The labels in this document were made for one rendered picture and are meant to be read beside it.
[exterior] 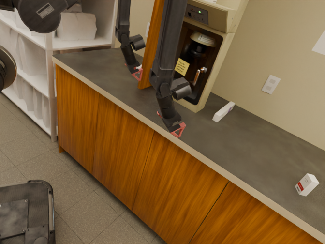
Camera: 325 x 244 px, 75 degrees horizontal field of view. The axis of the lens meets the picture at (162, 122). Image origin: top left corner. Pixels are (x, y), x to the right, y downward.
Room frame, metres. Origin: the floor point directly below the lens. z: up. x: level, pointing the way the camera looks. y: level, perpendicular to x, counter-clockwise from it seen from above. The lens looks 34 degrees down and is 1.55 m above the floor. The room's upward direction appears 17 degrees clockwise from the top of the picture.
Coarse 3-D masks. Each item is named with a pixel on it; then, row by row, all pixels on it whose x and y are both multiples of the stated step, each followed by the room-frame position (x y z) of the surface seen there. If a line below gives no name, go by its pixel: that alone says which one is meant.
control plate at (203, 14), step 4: (188, 4) 1.13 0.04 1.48; (188, 8) 1.15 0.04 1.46; (192, 8) 1.13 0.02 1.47; (196, 8) 1.12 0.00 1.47; (200, 8) 1.10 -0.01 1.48; (192, 12) 1.15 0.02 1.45; (196, 12) 1.13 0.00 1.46; (204, 12) 1.10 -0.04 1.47; (188, 16) 1.19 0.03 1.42; (192, 16) 1.17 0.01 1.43; (196, 16) 1.15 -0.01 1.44; (200, 16) 1.13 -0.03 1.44; (204, 16) 1.12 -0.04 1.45; (196, 20) 1.17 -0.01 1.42; (200, 20) 1.15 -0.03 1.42; (204, 20) 1.13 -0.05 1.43
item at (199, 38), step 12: (180, 36) 1.22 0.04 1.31; (192, 36) 1.19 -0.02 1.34; (204, 36) 1.16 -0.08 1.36; (216, 36) 1.13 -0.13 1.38; (180, 48) 1.21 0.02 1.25; (192, 48) 1.18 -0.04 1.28; (204, 48) 1.15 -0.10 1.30; (216, 48) 1.12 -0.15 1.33; (192, 60) 1.17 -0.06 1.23; (204, 60) 1.14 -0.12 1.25; (192, 72) 1.16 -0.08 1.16; (204, 72) 1.13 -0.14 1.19; (204, 84) 1.12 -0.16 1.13; (192, 96) 1.13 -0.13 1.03
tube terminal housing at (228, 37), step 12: (228, 0) 1.15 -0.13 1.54; (240, 0) 1.12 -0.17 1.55; (240, 12) 1.18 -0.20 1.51; (192, 24) 1.21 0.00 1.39; (228, 36) 1.15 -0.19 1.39; (228, 48) 1.22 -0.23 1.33; (216, 60) 1.12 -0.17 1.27; (216, 72) 1.19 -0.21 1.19; (204, 96) 1.15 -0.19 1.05; (192, 108) 1.14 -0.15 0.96
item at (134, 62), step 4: (124, 56) 1.10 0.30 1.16; (128, 56) 1.09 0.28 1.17; (132, 56) 1.10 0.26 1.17; (128, 60) 1.10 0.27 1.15; (132, 60) 1.10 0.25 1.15; (136, 60) 1.15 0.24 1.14; (128, 64) 1.11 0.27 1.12; (132, 64) 1.11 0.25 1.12; (136, 64) 1.10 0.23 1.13; (132, 68) 1.08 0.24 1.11
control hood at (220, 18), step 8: (192, 0) 1.10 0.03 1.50; (200, 0) 1.08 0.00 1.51; (208, 8) 1.07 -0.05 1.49; (216, 8) 1.05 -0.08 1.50; (224, 8) 1.03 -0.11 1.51; (184, 16) 1.21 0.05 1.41; (208, 16) 1.10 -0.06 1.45; (216, 16) 1.07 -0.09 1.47; (224, 16) 1.05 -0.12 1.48; (232, 16) 1.09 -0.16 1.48; (208, 24) 1.13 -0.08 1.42; (216, 24) 1.10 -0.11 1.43; (224, 24) 1.07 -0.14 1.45; (224, 32) 1.11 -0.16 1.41
